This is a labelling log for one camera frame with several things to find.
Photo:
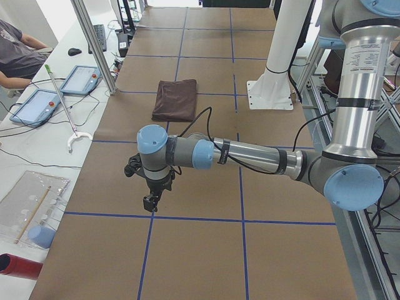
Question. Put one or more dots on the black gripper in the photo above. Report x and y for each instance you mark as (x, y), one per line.
(157, 185)

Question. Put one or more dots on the dark brown t-shirt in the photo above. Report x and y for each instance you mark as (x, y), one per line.
(175, 101)

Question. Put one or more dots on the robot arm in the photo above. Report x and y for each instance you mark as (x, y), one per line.
(233, 149)

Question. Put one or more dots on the reacher grabber stick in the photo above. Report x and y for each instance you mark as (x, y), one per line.
(75, 133)

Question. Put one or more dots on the blue cup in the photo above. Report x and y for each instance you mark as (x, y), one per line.
(41, 236)

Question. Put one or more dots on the wooden stick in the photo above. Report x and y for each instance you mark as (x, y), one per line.
(30, 218)

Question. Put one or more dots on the clear plastic bag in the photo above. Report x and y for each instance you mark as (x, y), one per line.
(18, 203)

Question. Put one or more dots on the far teach pendant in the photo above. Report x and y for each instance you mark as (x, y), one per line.
(81, 80)

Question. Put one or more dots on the teach pendant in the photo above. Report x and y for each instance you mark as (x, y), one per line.
(81, 80)
(37, 108)

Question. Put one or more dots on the near teach pendant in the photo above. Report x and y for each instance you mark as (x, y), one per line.
(37, 108)

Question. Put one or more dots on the red cylinder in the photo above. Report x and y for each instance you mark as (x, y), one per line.
(20, 267)

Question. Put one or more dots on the black box with label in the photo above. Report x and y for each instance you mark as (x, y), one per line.
(123, 44)

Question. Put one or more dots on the black computer mouse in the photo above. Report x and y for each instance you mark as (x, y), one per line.
(74, 51)

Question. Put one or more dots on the black keyboard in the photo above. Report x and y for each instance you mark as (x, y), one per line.
(101, 36)

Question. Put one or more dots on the person in grey shirt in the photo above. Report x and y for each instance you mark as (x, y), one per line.
(21, 57)

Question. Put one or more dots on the aluminium frame post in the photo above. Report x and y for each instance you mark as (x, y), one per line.
(91, 38)

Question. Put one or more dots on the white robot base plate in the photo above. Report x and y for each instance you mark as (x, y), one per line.
(272, 91)

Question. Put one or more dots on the aluminium frame rail structure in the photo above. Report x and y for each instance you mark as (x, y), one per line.
(345, 171)

